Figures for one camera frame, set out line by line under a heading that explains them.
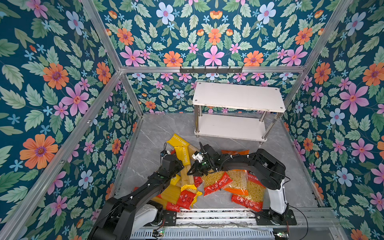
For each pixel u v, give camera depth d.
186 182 0.79
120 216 0.41
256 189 0.80
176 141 1.01
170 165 0.67
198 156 0.86
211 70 0.92
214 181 0.80
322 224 0.72
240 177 0.82
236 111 1.23
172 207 0.75
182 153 0.93
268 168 0.54
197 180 0.84
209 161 0.74
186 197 0.75
